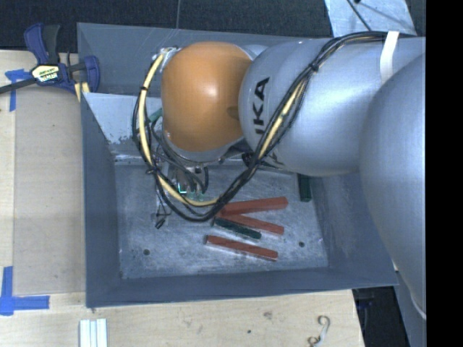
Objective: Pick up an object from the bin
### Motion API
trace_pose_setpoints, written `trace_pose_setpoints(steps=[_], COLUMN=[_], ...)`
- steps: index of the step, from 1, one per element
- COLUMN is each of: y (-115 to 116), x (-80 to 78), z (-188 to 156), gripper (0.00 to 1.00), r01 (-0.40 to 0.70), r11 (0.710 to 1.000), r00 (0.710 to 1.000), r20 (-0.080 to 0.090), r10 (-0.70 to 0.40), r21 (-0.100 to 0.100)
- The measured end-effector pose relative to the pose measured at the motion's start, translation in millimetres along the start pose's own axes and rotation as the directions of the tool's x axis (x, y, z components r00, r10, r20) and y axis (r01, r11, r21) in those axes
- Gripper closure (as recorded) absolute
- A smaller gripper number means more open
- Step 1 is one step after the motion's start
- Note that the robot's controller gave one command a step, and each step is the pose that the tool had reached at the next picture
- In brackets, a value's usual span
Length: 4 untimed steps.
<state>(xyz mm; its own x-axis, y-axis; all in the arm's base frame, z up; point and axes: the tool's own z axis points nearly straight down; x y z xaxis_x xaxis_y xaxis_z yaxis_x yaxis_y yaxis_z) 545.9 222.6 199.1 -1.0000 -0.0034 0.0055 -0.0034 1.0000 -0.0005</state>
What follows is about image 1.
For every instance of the grey metal bin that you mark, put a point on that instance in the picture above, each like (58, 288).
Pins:
(101, 193)

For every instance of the dark green flat block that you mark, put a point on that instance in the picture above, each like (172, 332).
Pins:
(305, 190)
(237, 228)

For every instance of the red-brown flat block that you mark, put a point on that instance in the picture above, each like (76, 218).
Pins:
(257, 205)
(266, 226)
(242, 248)

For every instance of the pale wood flat board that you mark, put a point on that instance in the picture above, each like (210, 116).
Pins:
(47, 193)

